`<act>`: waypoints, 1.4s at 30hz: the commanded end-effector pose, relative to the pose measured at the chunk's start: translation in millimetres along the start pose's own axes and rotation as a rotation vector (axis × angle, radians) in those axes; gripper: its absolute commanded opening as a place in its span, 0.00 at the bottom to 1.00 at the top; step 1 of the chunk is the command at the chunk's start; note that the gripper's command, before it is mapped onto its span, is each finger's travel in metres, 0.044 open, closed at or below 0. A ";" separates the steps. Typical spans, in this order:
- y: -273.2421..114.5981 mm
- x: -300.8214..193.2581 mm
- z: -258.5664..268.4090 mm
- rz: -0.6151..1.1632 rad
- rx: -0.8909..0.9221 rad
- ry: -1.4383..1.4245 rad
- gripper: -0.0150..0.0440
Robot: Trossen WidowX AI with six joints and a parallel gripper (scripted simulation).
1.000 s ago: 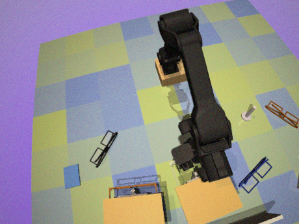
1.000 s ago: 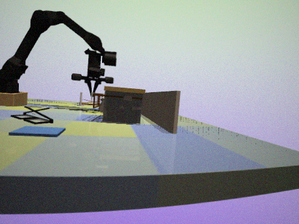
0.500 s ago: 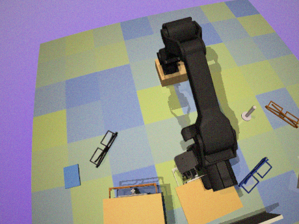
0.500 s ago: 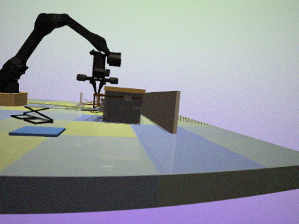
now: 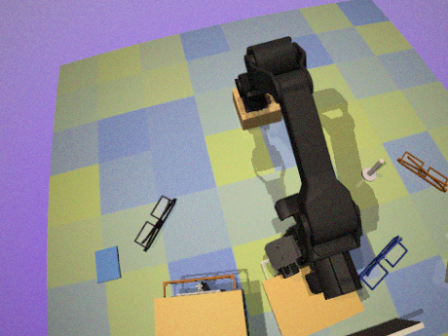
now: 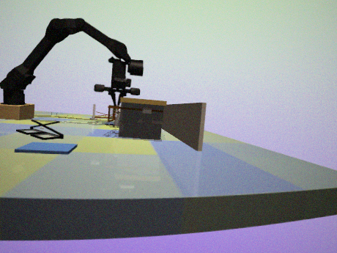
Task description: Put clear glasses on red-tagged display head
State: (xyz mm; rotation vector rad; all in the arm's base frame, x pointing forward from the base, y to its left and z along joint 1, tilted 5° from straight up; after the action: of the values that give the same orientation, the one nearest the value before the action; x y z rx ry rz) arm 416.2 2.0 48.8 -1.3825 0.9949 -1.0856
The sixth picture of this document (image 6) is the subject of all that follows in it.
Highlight black-framed clear glasses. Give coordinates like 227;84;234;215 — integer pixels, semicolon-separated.
16;120;64;140

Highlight blue flat slab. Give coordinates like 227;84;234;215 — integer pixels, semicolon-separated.
15;142;78;154

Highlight dark brown flat panel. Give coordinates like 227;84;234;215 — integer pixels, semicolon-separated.
162;103;207;152

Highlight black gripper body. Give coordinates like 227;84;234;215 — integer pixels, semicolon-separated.
94;73;140;95

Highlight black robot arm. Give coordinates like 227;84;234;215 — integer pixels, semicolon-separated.
0;18;144;105

